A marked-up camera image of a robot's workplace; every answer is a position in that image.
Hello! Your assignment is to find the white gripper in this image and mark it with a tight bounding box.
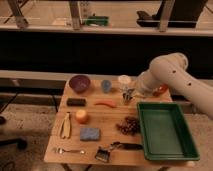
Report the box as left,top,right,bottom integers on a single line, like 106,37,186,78
134,78,150,97

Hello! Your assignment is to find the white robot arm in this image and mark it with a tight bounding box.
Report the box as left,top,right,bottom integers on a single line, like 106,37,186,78
135,53,213,120

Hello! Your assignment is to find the red bowl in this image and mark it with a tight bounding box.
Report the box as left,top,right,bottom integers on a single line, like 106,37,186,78
153,84,168,97

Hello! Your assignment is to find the purple bowl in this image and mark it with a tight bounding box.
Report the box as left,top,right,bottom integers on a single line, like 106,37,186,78
69,75,91,93

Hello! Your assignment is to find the white cup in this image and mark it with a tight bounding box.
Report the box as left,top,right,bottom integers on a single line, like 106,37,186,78
118,75,131,90

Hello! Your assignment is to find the blue cup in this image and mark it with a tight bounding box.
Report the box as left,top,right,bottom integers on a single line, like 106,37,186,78
101,80,112,93

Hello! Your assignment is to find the bunch of dark grapes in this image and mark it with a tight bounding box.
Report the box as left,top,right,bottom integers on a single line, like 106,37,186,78
116,116,140,136

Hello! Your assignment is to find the green plastic tray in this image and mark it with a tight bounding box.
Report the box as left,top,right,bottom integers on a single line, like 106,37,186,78
137,102,200,161

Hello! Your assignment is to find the wooden table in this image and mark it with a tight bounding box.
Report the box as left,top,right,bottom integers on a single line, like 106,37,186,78
43,78,196,168

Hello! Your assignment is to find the yellow red apple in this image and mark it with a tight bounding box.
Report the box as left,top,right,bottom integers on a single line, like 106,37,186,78
75,110,89,124

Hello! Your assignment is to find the black rectangular block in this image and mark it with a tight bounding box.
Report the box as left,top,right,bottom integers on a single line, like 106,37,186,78
67,98,86,106

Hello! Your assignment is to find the blue sponge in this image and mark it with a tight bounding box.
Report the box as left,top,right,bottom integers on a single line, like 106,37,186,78
80,127,100,141

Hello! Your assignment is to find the black binder clip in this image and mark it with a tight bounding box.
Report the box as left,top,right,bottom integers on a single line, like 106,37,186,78
95,147,112,163

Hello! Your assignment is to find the green box on shelf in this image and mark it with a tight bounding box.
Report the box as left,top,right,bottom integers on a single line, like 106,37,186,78
84,15,109,26

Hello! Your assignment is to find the metal fork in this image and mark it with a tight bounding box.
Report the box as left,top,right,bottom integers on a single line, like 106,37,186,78
53,148,86,154

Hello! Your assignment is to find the black office chair base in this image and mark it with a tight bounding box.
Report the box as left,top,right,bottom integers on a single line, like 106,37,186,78
0,116,28,150

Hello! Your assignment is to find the black handled tool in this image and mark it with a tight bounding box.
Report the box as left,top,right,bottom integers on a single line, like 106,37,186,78
110,142,143,150

